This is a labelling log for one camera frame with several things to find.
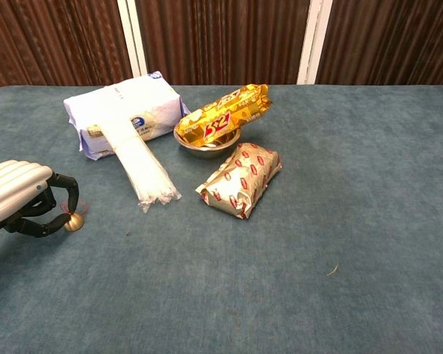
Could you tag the red white snack packet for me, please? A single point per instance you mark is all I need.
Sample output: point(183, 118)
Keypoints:
point(240, 180)

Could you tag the bundle of white plastic straws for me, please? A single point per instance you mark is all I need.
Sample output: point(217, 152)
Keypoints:
point(140, 169)

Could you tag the white lavender tissue pack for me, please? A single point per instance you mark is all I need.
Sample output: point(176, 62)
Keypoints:
point(133, 103)

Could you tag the blue felt table mat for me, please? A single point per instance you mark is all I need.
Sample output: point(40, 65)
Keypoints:
point(317, 221)

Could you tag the brown ribbed partition panel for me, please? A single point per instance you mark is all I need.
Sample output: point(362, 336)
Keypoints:
point(51, 40)
point(221, 40)
point(387, 40)

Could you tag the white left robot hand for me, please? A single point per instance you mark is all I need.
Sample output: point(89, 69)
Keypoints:
point(14, 184)

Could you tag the white partition post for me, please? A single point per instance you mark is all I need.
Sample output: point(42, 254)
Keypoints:
point(131, 37)
point(314, 40)

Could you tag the small metal bowl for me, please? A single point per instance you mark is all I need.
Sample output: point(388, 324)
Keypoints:
point(203, 151)

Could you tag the small dry twig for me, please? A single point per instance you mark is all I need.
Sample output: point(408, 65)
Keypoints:
point(332, 270)

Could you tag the golden cracker pack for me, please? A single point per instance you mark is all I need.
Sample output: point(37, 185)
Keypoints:
point(225, 114)

